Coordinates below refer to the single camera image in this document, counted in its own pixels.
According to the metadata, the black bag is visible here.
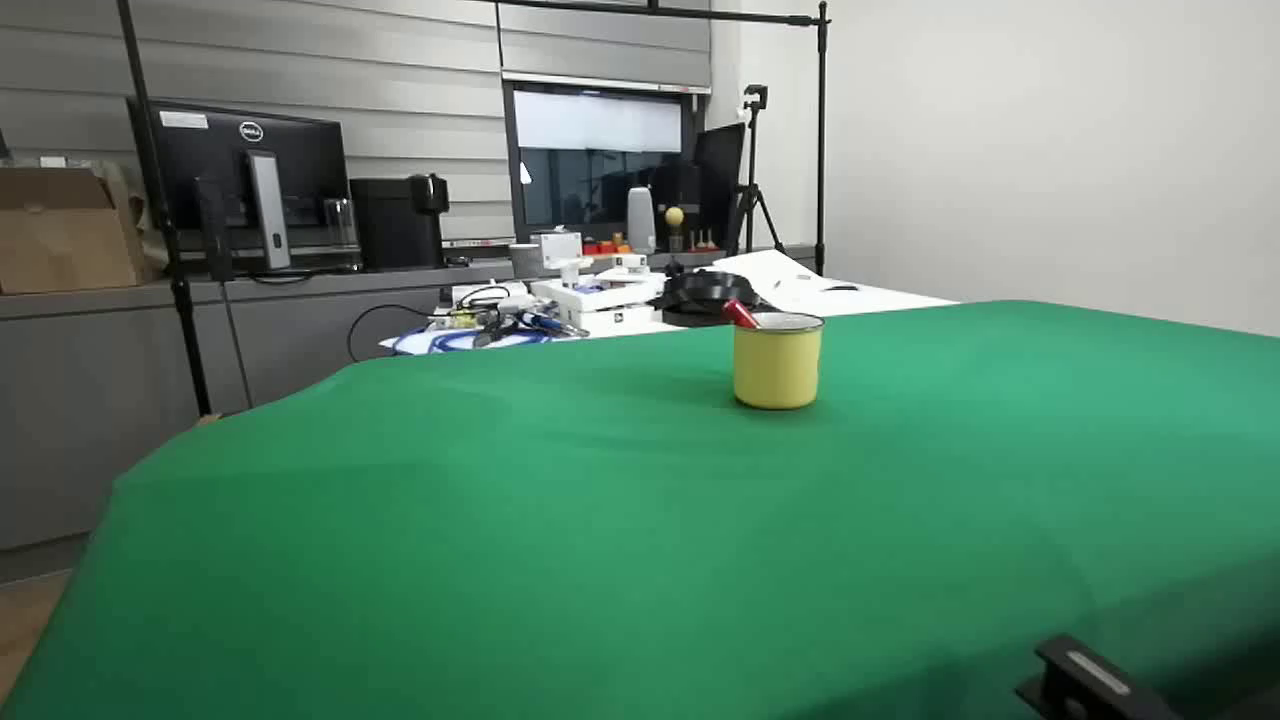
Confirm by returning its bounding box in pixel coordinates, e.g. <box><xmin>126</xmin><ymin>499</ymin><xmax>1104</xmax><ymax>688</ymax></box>
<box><xmin>652</xmin><ymin>265</ymin><xmax>763</xmax><ymax>332</ymax></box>

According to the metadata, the grey counter desk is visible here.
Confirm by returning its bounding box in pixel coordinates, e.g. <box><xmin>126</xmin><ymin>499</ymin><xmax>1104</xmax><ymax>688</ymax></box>
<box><xmin>0</xmin><ymin>265</ymin><xmax>520</xmax><ymax>551</ymax></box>

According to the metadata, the blue and white clutter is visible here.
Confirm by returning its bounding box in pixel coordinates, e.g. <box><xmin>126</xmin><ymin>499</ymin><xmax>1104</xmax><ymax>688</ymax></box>
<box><xmin>374</xmin><ymin>313</ymin><xmax>571</xmax><ymax>360</ymax></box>

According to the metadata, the flat white tray box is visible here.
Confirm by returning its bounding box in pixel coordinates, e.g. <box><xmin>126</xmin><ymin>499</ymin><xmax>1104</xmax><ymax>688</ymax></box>
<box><xmin>554</xmin><ymin>266</ymin><xmax>672</xmax><ymax>322</ymax></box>

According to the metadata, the green tablecloth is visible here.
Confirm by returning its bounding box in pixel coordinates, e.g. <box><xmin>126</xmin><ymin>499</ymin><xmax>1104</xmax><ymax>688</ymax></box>
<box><xmin>0</xmin><ymin>296</ymin><xmax>1280</xmax><ymax>720</ymax></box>

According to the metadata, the small white box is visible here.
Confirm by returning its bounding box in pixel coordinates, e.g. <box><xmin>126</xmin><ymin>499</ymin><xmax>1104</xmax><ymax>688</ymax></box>
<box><xmin>533</xmin><ymin>224</ymin><xmax>586</xmax><ymax>278</ymax></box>

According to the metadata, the large black framed screen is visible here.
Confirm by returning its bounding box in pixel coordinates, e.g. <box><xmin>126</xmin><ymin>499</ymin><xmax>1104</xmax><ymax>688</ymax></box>
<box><xmin>498</xmin><ymin>78</ymin><xmax>705</xmax><ymax>253</ymax></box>

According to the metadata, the yellow metal cup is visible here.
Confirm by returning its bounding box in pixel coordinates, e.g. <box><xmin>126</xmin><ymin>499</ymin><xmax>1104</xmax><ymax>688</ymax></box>
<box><xmin>727</xmin><ymin>309</ymin><xmax>827</xmax><ymax>414</ymax></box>

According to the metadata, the white cylinder bottle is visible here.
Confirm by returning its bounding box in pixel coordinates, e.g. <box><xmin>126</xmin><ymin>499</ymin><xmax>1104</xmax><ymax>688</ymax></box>
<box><xmin>622</xmin><ymin>184</ymin><xmax>660</xmax><ymax>259</ymax></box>

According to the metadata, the white table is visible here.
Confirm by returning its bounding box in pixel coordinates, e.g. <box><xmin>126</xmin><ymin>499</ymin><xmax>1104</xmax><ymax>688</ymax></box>
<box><xmin>374</xmin><ymin>248</ymin><xmax>961</xmax><ymax>360</ymax></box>

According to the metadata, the black Dell monitor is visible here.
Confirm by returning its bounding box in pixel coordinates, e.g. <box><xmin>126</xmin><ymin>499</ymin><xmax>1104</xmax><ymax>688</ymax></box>
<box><xmin>126</xmin><ymin>95</ymin><xmax>363</xmax><ymax>278</ymax></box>

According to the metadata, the black camera clamp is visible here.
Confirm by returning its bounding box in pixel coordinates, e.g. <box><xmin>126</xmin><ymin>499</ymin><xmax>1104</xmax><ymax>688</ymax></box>
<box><xmin>1013</xmin><ymin>632</ymin><xmax>1182</xmax><ymax>720</ymax></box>

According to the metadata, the black desktop computer box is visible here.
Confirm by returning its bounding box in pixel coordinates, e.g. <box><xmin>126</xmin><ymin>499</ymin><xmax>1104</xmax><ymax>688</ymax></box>
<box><xmin>349</xmin><ymin>171</ymin><xmax>454</xmax><ymax>276</ymax></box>

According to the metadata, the black slanted stand pole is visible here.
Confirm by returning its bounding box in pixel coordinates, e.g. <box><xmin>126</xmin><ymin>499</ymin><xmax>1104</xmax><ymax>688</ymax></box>
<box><xmin>112</xmin><ymin>0</ymin><xmax>220</xmax><ymax>421</ymax></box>

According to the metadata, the small black monitor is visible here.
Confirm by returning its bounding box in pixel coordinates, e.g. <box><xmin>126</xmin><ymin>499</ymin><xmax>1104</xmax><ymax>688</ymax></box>
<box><xmin>691</xmin><ymin>118</ymin><xmax>753</xmax><ymax>256</ymax></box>

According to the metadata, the black cable loop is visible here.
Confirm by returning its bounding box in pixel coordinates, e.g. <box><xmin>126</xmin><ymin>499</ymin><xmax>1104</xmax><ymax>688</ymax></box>
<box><xmin>345</xmin><ymin>298</ymin><xmax>431</xmax><ymax>364</ymax></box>

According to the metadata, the brown cardboard box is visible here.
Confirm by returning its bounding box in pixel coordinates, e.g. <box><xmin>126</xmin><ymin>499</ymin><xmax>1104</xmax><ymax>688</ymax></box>
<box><xmin>0</xmin><ymin>155</ymin><xmax>161</xmax><ymax>298</ymax></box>

